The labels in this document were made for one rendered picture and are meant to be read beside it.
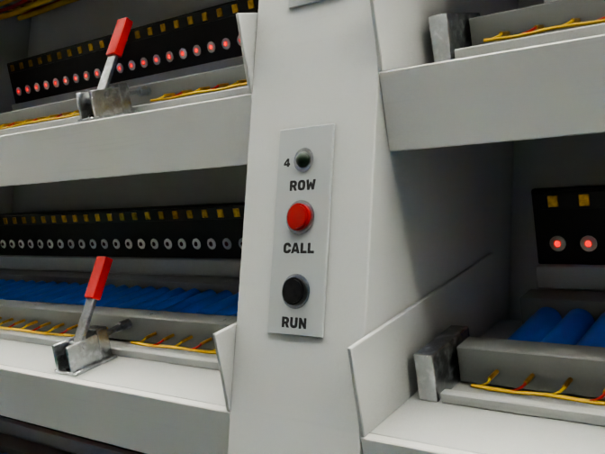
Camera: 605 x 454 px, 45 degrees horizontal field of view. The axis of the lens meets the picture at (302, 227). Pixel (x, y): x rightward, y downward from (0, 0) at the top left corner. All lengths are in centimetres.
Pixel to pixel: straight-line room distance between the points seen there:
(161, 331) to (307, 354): 21
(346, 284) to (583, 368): 13
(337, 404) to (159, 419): 15
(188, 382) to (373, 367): 16
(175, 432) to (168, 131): 21
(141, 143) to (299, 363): 22
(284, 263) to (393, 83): 12
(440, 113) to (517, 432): 17
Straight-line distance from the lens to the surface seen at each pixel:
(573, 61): 37
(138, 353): 59
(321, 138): 43
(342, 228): 41
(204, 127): 50
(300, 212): 42
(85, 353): 59
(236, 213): 67
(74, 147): 62
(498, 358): 43
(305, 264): 42
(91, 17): 100
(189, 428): 49
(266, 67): 47
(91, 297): 60
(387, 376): 41
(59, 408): 61
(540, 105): 38
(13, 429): 97
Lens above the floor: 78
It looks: 6 degrees up
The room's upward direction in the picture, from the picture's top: 3 degrees clockwise
